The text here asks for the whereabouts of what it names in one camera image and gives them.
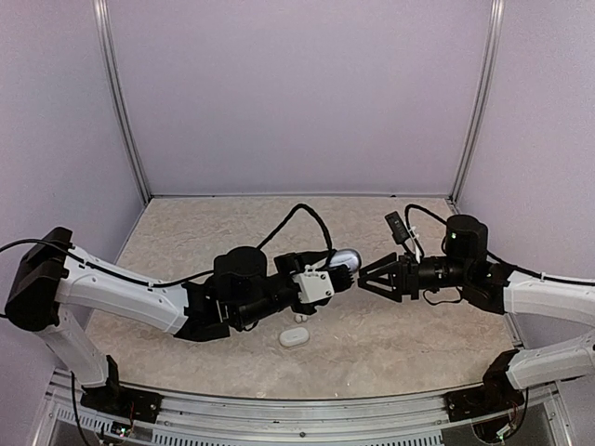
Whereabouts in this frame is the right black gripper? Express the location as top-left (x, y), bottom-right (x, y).
top-left (358, 252), bottom-right (471, 303)

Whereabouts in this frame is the purple earbud charging case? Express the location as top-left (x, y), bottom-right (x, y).
top-left (327, 248), bottom-right (362, 273)

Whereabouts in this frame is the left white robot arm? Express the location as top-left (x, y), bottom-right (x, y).
top-left (2, 227), bottom-right (362, 413)

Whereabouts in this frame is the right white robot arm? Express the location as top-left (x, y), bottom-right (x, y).
top-left (358, 215), bottom-right (594, 413)

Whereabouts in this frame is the white earbud charging case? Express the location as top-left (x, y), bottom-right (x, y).
top-left (279, 327), bottom-right (311, 348)

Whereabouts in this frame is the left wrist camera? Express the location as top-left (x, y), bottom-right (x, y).
top-left (292, 269), bottom-right (335, 304)

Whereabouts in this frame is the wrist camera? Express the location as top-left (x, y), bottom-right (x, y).
top-left (385, 211), bottom-right (414, 255)
top-left (292, 269), bottom-right (335, 304)

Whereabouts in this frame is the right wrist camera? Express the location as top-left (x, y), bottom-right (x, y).
top-left (385, 211), bottom-right (414, 255)

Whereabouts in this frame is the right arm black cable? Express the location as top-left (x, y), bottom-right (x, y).
top-left (403, 203), bottom-right (455, 243)

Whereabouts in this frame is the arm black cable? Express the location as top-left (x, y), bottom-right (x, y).
top-left (148, 203), bottom-right (340, 292)
top-left (403, 203), bottom-right (455, 243)

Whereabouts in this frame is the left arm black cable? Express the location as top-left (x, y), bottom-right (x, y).
top-left (148, 203), bottom-right (340, 292)

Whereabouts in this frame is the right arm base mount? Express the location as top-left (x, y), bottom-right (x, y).
top-left (443, 349), bottom-right (526, 422)

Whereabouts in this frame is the aluminium front rail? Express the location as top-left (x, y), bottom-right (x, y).
top-left (32, 369), bottom-right (577, 446)

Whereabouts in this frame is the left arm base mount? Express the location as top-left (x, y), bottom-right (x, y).
top-left (81, 355), bottom-right (164, 424)

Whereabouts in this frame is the right aluminium corner post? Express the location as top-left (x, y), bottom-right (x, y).
top-left (449, 0), bottom-right (506, 209)

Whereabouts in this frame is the aluminium corner post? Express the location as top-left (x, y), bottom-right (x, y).
top-left (449, 0), bottom-right (506, 209)
top-left (92, 0), bottom-right (152, 206)

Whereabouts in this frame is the left aluminium corner post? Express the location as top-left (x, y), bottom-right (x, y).
top-left (92, 0), bottom-right (152, 206)

